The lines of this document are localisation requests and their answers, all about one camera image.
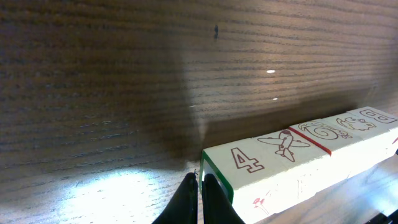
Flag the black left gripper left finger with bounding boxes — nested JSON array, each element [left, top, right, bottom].
[[152, 172, 198, 224]]

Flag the white block green Z side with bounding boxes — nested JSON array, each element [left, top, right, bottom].
[[324, 113, 394, 166]]

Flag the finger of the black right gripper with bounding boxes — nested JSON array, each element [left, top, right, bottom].
[[365, 210, 398, 224]]

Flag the block with blue side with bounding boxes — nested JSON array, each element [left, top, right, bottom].
[[348, 106, 397, 158]]

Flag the white block red U side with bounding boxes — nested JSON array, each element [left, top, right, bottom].
[[289, 119, 363, 186]]

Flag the white block green 4 side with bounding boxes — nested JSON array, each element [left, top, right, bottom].
[[198, 138, 299, 224]]

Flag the white block yellow W side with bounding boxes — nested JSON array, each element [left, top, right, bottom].
[[256, 129, 330, 203]]

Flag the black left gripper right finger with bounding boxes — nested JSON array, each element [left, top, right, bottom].
[[202, 174, 244, 224]]

